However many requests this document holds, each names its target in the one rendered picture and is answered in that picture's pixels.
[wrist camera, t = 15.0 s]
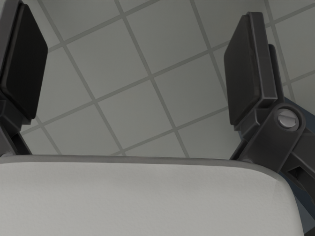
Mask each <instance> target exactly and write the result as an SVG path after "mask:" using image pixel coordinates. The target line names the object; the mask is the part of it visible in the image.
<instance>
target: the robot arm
mask: <svg viewBox="0 0 315 236"><path fill-rule="evenodd" d="M47 54H48V46H47V43H46V41H45V39H44V37H43V35H42V33H41V31H40V29H39V27H38V25H37V22H36V20H35V18H34V16H33V14H32V12H31V10H30V8H29V6H28V5H27V4H24V3H23V1H22V0H5V1H4V4H3V8H2V11H1V14H0V236H315V226H314V227H313V228H312V229H310V230H309V231H308V232H307V233H305V234H304V233H303V228H302V223H301V219H300V214H299V210H298V207H297V203H296V200H295V197H294V194H293V192H292V190H291V188H290V186H289V184H288V183H287V181H286V180H285V179H284V178H283V177H282V176H280V175H279V174H278V173H279V172H281V173H283V174H284V175H285V176H286V177H287V178H288V179H289V180H290V181H292V182H293V183H294V184H295V185H296V186H297V187H299V188H300V189H301V190H304V191H306V192H307V193H308V194H309V196H310V197H311V199H312V200H311V202H312V203H313V204H314V206H315V133H313V132H312V131H311V130H310V129H308V128H307V127H306V118H305V115H304V113H303V112H302V110H301V109H300V108H299V107H297V106H296V105H294V104H292V103H286V102H285V97H284V92H283V87H282V82H281V76H280V71H279V66H278V59H277V54H276V49H275V46H274V45H272V44H268V39H267V34H266V28H265V23H264V17H263V14H262V12H247V13H246V15H242V16H241V18H240V21H239V23H238V25H237V27H236V29H235V31H234V34H233V36H232V38H231V40H230V42H229V45H228V47H227V49H226V51H225V53H224V67H225V81H226V90H227V100H228V110H229V120H230V124H231V125H233V127H234V131H241V137H242V138H243V140H242V141H241V143H240V144H239V145H238V147H237V148H236V150H235V151H234V153H233V155H232V156H231V158H230V159H229V160H227V159H209V158H177V157H144V156H101V155H33V154H32V152H31V151H30V149H29V147H28V146H27V144H26V142H25V141H24V139H23V137H22V136H21V134H20V131H21V128H22V125H31V120H32V119H34V118H35V117H36V113H37V108H38V102H39V97H40V92H41V87H42V81H43V76H44V71H45V65H46V60H47Z"/></svg>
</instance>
